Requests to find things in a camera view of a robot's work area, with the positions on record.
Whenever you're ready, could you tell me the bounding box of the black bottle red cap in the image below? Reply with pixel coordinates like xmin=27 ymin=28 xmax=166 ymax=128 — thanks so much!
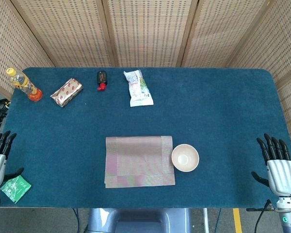
xmin=96 ymin=70 xmax=108 ymax=93

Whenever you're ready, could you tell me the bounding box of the white crinkled snack bag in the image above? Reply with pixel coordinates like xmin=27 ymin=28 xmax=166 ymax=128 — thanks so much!
xmin=123 ymin=69 xmax=154 ymax=108

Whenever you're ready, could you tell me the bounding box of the black cables and gear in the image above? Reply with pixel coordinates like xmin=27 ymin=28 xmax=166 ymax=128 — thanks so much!
xmin=0 ymin=98 xmax=10 ymax=131

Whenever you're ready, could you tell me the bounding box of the grey-blue robot torso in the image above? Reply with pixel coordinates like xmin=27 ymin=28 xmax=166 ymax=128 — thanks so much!
xmin=84 ymin=208 xmax=192 ymax=233

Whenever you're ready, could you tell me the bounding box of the brown woven placemat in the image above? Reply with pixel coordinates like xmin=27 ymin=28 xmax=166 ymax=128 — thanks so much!
xmin=104 ymin=135 xmax=176 ymax=189

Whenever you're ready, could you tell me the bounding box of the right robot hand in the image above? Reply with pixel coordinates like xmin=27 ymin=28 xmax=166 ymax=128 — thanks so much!
xmin=251 ymin=133 xmax=291 ymax=197

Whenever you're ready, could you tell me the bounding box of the yellow-capped orange drink bottle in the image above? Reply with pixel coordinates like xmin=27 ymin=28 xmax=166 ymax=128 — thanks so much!
xmin=6 ymin=67 xmax=43 ymax=102

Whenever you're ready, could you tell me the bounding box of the woven bamboo folding screen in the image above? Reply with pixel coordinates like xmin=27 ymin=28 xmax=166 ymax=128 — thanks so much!
xmin=0 ymin=0 xmax=291 ymax=156

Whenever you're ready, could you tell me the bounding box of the green tea sachet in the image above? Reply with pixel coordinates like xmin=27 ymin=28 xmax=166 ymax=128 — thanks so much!
xmin=0 ymin=175 xmax=32 ymax=204

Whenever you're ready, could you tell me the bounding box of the blue cable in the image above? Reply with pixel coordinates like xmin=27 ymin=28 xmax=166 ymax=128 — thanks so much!
xmin=214 ymin=208 xmax=223 ymax=233
xmin=72 ymin=208 xmax=81 ymax=233

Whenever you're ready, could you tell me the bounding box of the white bowl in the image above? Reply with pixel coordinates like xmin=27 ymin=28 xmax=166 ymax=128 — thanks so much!
xmin=171 ymin=144 xmax=200 ymax=173

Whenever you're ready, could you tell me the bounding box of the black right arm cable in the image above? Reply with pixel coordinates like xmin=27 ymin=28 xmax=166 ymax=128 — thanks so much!
xmin=254 ymin=199 xmax=274 ymax=233

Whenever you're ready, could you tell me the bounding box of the white table leg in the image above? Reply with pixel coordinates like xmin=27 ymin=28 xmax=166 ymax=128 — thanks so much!
xmin=202 ymin=208 xmax=210 ymax=233

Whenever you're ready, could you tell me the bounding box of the gold snack pack red print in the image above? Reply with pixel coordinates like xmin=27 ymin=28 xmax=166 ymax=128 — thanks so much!
xmin=50 ymin=78 xmax=84 ymax=108

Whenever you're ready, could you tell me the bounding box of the blue felt table cover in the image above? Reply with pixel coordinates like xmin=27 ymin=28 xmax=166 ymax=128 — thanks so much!
xmin=0 ymin=67 xmax=291 ymax=209

